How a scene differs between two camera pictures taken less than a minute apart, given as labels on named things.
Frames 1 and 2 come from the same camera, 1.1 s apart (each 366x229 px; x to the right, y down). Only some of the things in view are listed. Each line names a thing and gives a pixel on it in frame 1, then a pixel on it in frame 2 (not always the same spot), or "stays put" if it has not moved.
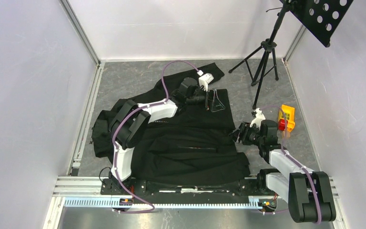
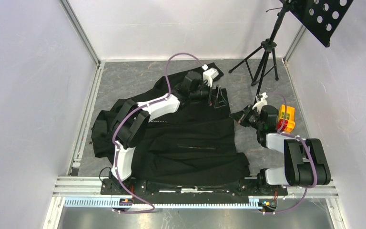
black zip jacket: [198, 146] stays put
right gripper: [244, 129] to [241, 116]
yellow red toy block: [286, 118] stays put
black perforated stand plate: [319, 17] stays put
